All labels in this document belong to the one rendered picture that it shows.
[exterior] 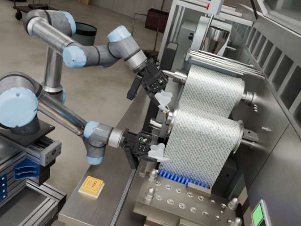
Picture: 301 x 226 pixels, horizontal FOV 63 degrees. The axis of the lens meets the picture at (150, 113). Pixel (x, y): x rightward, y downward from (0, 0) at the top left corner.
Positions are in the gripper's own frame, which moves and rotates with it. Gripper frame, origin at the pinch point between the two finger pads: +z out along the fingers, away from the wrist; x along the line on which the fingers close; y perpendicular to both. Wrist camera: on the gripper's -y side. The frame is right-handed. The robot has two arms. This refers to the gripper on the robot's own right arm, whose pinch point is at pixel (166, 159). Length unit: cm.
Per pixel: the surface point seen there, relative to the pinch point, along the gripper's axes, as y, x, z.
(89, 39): -59, 315, -168
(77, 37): -58, 304, -183
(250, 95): 26.5, 29.2, 27.7
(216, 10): 54, 57, 2
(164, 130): 8.3, 7.1, -4.4
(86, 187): -16.6, -12.8, -27.2
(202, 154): 7.8, -0.3, 12.5
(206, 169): 1.6, -0.2, 16.4
